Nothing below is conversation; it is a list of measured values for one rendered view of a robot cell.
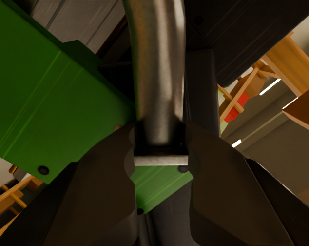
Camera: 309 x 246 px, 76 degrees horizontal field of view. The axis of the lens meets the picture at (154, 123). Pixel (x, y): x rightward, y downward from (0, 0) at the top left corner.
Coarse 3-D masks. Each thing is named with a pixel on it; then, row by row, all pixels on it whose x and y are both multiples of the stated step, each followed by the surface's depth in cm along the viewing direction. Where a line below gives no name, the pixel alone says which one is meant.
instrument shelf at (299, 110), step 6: (300, 96) 61; (306, 96) 58; (294, 102) 61; (300, 102) 58; (306, 102) 56; (288, 108) 61; (294, 108) 58; (300, 108) 56; (306, 108) 54; (288, 114) 59; (294, 114) 56; (300, 114) 54; (306, 114) 52; (294, 120) 58; (300, 120) 52; (306, 120) 50; (306, 126) 52
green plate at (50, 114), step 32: (0, 0) 12; (0, 32) 12; (32, 32) 12; (0, 64) 13; (32, 64) 13; (64, 64) 13; (96, 64) 19; (0, 96) 14; (32, 96) 14; (64, 96) 14; (96, 96) 14; (0, 128) 16; (32, 128) 16; (64, 128) 16; (96, 128) 16; (32, 160) 17; (64, 160) 17; (160, 192) 19
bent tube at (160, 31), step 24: (144, 0) 9; (168, 0) 9; (144, 24) 9; (168, 24) 9; (144, 48) 10; (168, 48) 10; (144, 72) 10; (168, 72) 10; (144, 96) 11; (168, 96) 11; (144, 120) 12; (168, 120) 11; (144, 144) 12; (168, 144) 12
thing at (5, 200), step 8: (32, 176) 521; (16, 184) 481; (24, 184) 510; (32, 184) 532; (40, 184) 542; (8, 192) 458; (16, 192) 478; (0, 200) 441; (8, 200) 458; (16, 200) 464; (0, 208) 439; (8, 208) 471; (24, 208) 466; (16, 216) 438; (8, 224) 419; (0, 232) 401
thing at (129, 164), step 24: (96, 144) 10; (120, 144) 10; (96, 168) 8; (120, 168) 8; (72, 192) 7; (96, 192) 7; (120, 192) 7; (72, 216) 6; (96, 216) 6; (120, 216) 6; (48, 240) 6; (72, 240) 6; (96, 240) 6; (120, 240) 6
